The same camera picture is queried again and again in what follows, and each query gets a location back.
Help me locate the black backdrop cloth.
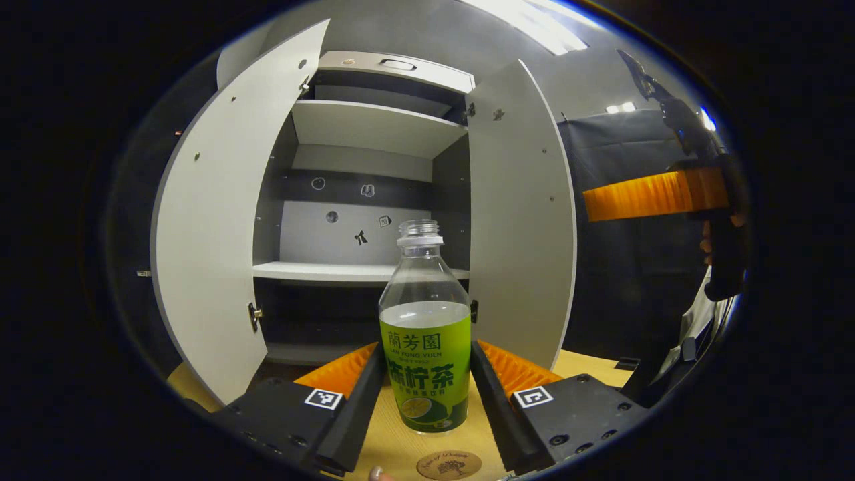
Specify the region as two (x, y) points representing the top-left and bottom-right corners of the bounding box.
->
(558, 109), (710, 365)

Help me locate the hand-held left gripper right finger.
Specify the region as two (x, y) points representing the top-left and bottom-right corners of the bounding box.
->
(470, 339), (652, 476)

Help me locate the ceiling light panel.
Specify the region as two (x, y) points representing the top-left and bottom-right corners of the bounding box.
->
(461, 0), (592, 56)

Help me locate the round wooden coaster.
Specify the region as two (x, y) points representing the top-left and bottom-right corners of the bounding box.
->
(416, 450), (483, 481)

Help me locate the green label plastic bottle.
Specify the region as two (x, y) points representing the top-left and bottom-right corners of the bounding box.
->
(378, 219), (472, 435)

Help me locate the white cabinet door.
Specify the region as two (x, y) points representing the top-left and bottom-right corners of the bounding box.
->
(466, 59), (577, 371)
(150, 19), (331, 406)

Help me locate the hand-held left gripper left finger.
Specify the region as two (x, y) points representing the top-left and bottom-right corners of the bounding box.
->
(214, 342), (387, 478)

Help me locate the grey white cabinet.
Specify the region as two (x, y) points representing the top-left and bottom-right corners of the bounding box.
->
(250, 50), (476, 368)

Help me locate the white cabinet shelf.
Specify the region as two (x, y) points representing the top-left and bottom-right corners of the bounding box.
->
(291, 99), (468, 160)
(252, 261), (470, 285)

